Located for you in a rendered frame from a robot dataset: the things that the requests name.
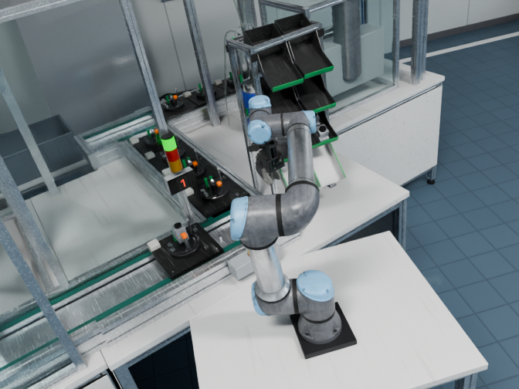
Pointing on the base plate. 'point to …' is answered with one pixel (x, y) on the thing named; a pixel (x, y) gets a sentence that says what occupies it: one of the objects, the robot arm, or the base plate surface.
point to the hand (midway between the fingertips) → (269, 181)
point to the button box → (240, 265)
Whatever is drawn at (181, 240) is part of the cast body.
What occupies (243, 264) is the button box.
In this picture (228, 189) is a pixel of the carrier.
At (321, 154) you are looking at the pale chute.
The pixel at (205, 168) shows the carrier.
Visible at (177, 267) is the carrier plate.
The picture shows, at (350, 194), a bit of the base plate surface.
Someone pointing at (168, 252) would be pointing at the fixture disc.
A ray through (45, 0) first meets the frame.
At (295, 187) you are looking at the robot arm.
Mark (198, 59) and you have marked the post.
